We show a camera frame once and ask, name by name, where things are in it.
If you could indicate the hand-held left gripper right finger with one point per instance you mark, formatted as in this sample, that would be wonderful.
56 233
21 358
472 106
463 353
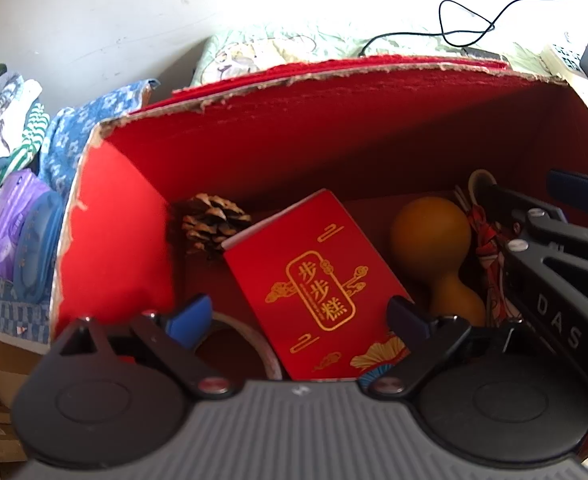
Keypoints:
406 317

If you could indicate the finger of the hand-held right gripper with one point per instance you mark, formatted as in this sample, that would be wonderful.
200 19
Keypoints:
579 187
514 205

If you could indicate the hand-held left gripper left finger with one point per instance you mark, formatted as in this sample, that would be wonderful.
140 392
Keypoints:
191 317

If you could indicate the red patterned tassel ornament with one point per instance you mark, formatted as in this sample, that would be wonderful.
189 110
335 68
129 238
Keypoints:
489 255

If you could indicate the brown gourd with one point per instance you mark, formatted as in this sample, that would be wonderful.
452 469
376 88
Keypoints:
429 235

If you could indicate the small red gold-print box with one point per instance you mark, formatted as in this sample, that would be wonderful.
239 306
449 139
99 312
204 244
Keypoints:
314 260

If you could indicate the large red cardboard box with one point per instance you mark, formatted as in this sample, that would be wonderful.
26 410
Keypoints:
324 135

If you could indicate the brown pine cone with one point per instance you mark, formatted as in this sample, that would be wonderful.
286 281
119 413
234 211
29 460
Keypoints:
208 225

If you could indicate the white power strip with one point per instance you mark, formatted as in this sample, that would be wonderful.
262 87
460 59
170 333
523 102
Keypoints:
559 57

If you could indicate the black smartphone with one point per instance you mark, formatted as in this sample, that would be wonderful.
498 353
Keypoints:
481 53

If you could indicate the blue round lid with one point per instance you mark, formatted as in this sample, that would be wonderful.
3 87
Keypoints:
36 250

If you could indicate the purple plastic packet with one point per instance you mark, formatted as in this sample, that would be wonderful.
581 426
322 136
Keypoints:
8 215

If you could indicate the blue floral patterned cloth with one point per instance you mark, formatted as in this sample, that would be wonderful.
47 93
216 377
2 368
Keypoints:
73 135

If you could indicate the green white striped garment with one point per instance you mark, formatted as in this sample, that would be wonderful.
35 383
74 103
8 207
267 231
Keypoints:
28 135

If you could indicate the green printed bedsheet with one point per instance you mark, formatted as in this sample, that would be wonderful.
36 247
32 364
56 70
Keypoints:
284 45

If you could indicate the white blue patterned garment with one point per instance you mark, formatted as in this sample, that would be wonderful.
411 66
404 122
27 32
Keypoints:
3 105

